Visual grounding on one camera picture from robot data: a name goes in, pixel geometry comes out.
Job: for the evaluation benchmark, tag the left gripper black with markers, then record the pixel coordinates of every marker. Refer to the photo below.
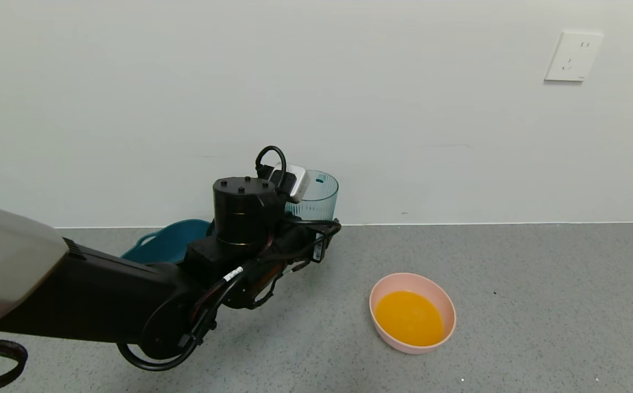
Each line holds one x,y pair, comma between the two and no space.
319,247

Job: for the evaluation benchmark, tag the ribbed clear glass cup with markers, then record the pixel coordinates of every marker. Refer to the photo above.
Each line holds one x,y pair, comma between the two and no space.
319,199

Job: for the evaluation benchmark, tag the orange juice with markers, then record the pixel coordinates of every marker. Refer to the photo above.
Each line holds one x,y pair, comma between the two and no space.
409,319

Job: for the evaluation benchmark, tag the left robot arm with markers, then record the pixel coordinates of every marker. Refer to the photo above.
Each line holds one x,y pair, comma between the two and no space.
103,295

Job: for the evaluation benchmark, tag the pink ribbed bowl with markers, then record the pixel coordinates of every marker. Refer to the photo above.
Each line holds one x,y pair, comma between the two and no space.
447,316

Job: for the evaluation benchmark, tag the teal plastic basin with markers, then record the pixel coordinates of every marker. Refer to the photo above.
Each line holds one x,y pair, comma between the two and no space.
172,243

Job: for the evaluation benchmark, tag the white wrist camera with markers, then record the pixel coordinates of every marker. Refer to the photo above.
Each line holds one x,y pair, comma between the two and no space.
297,183

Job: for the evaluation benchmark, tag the white wall socket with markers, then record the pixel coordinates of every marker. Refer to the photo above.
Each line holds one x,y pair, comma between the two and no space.
573,57

